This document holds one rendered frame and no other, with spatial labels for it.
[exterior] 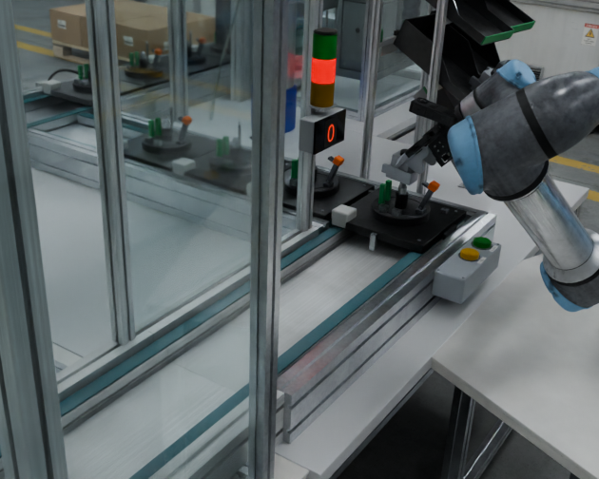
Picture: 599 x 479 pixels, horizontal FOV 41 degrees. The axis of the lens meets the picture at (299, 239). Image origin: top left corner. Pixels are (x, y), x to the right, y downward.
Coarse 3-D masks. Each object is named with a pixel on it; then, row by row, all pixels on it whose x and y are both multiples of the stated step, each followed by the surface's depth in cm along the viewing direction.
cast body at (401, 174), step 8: (400, 152) 184; (392, 160) 184; (384, 168) 188; (392, 168) 185; (400, 168) 184; (408, 168) 183; (392, 176) 186; (400, 176) 185; (408, 176) 183; (416, 176) 186; (408, 184) 184
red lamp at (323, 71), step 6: (312, 60) 165; (318, 60) 163; (324, 60) 163; (330, 60) 163; (312, 66) 165; (318, 66) 164; (324, 66) 163; (330, 66) 164; (312, 72) 165; (318, 72) 164; (324, 72) 164; (330, 72) 164; (312, 78) 166; (318, 78) 165; (324, 78) 164; (330, 78) 165
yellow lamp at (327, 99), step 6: (312, 84) 166; (318, 84) 165; (324, 84) 165; (330, 84) 166; (312, 90) 167; (318, 90) 166; (324, 90) 166; (330, 90) 166; (312, 96) 167; (318, 96) 166; (324, 96) 166; (330, 96) 167; (312, 102) 168; (318, 102) 167; (324, 102) 167; (330, 102) 167
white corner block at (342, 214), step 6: (342, 204) 190; (336, 210) 186; (342, 210) 187; (348, 210) 187; (354, 210) 187; (336, 216) 187; (342, 216) 186; (348, 216) 185; (354, 216) 188; (336, 222) 187; (342, 222) 186
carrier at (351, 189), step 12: (324, 180) 203; (336, 180) 203; (348, 180) 209; (324, 192) 197; (336, 192) 201; (348, 192) 202; (360, 192) 202; (324, 204) 194; (336, 204) 194; (348, 204) 197; (324, 216) 189
